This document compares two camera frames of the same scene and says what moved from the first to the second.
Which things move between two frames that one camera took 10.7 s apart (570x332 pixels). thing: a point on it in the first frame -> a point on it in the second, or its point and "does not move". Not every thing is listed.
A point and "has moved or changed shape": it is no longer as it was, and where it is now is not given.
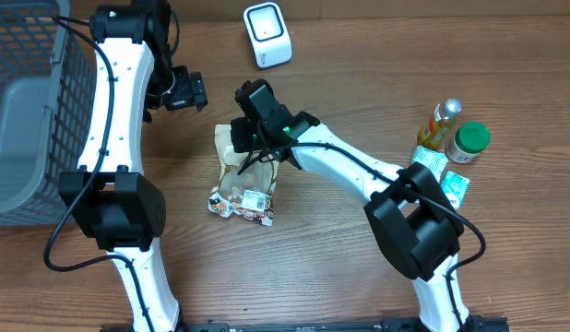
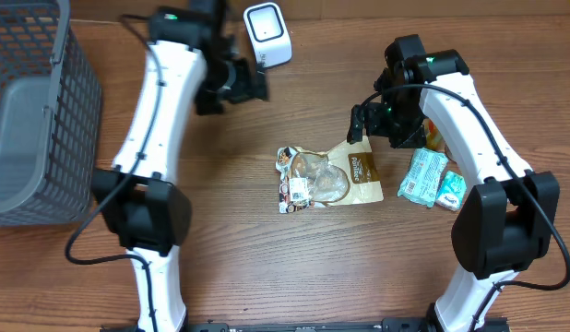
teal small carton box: [455, 186] does not move
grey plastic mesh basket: [42, 90] does not move
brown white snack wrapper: [255, 206] -> [293, 192]
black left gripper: [193, 92] -> [251, 91]
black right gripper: [240, 136] -> [370, 119]
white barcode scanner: [267, 28] does not move
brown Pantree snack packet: [259, 175] has moved or changed shape
